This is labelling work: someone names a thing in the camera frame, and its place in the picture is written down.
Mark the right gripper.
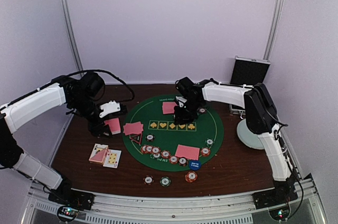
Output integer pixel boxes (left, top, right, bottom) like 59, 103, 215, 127
175, 98, 203, 125

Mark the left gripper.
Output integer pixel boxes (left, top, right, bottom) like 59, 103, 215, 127
70, 95, 112, 138

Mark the red-backed card deck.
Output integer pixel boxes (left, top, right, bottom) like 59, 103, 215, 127
105, 118, 121, 135

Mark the red-backed card top seat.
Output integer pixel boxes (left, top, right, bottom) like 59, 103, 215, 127
162, 102, 177, 115

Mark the red-backed card seat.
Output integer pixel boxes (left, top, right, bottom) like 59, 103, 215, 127
162, 102, 177, 115
175, 144, 194, 160

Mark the card deck box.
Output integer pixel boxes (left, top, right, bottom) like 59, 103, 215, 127
89, 143, 109, 165

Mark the face-up diamonds card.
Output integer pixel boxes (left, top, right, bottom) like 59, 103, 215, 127
103, 149, 121, 169

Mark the single red-backed card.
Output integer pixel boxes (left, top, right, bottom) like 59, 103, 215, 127
123, 123, 137, 136

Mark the black red all-in triangle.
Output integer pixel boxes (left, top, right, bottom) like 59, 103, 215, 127
129, 133, 143, 145

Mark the red five poker chip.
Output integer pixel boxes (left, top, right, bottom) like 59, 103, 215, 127
201, 147, 211, 157

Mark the red chip pile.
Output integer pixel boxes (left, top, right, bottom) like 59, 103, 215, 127
140, 145, 148, 154

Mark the brown chip top seat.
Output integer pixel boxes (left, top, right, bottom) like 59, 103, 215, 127
146, 134, 155, 142

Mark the blue small blind button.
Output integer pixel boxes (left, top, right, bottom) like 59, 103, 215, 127
189, 160, 201, 171

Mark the orange-red poker chip stack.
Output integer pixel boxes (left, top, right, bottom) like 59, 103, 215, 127
185, 171, 198, 183

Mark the green poker chip stack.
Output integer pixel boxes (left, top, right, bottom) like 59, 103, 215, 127
159, 176, 171, 187

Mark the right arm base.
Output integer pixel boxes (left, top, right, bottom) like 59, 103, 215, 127
252, 189, 298, 209

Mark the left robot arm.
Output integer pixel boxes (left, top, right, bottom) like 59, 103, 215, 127
1, 69, 127, 205

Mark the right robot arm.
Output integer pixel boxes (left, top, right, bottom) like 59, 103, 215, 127
174, 77, 295, 204

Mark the round green poker mat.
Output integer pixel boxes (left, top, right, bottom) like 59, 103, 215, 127
123, 95, 224, 172

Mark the aluminium poker chip case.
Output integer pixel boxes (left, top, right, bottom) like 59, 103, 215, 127
229, 55, 272, 115

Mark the pale green ceramic plate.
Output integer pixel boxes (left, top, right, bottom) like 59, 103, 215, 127
237, 119, 264, 150

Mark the brown poker chip stack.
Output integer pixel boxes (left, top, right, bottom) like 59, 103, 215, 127
143, 175, 154, 185

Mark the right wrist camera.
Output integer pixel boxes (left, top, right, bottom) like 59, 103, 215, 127
175, 96, 187, 108

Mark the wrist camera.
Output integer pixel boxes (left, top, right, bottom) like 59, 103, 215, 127
99, 101, 121, 118
175, 96, 187, 108

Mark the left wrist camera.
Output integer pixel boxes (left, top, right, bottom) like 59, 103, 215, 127
99, 101, 121, 118

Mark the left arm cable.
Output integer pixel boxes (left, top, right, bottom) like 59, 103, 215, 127
60, 69, 136, 102

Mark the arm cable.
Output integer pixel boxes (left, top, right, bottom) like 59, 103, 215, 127
60, 69, 136, 102
264, 107, 289, 140

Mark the left aluminium frame post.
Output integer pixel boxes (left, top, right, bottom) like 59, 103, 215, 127
60, 0, 84, 72

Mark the aluminium frame post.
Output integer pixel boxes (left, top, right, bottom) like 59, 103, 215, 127
60, 0, 84, 72
263, 0, 285, 60

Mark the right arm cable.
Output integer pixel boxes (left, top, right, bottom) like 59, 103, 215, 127
264, 107, 289, 140

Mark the right aluminium frame post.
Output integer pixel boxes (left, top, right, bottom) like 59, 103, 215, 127
263, 0, 285, 60

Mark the aluminium front rail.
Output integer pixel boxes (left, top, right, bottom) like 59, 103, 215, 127
19, 179, 328, 223

